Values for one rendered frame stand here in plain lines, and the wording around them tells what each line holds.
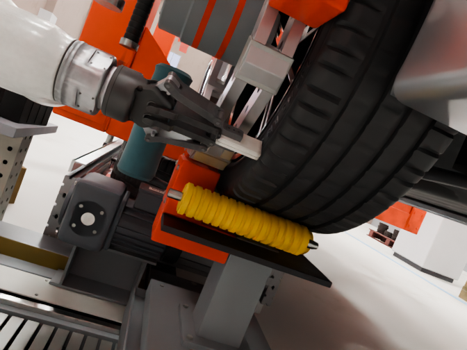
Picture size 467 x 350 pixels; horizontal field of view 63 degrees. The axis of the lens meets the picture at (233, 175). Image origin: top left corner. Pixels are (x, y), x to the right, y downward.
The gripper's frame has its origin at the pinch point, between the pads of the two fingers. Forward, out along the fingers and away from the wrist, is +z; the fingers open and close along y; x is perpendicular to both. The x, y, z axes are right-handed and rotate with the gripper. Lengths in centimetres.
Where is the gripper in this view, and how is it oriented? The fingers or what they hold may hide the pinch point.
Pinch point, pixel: (239, 142)
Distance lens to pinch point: 58.4
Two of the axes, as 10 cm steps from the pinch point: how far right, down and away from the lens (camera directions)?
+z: 9.1, 3.6, 2.2
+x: 1.4, -7.5, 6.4
